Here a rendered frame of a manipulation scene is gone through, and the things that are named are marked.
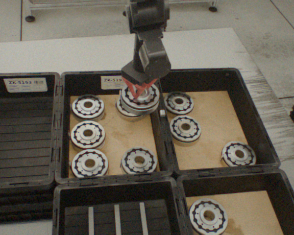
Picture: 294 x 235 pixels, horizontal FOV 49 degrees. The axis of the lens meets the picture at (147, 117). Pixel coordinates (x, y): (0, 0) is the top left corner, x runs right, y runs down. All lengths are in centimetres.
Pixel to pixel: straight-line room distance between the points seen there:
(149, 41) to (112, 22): 226
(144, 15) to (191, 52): 91
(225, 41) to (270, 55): 129
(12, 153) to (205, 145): 58
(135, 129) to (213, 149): 25
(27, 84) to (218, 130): 63
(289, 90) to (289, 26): 88
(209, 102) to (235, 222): 43
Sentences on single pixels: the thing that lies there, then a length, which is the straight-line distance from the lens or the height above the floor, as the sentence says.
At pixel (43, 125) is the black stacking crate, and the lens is 106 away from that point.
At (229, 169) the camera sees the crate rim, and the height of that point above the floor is 93.
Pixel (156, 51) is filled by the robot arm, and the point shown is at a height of 125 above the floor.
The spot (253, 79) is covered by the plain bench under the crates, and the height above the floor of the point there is 70.
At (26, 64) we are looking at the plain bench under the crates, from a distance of 147.
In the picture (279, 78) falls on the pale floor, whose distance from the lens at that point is 273.
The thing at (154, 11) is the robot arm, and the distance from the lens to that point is 67.
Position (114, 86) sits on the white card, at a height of 87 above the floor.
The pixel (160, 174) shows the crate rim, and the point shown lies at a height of 93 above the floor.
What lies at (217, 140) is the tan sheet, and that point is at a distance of 106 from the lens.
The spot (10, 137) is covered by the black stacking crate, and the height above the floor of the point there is 83.
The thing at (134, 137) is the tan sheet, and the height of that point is 83.
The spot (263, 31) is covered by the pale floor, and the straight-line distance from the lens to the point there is 319.
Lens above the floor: 165
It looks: 50 degrees down
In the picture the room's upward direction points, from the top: 8 degrees clockwise
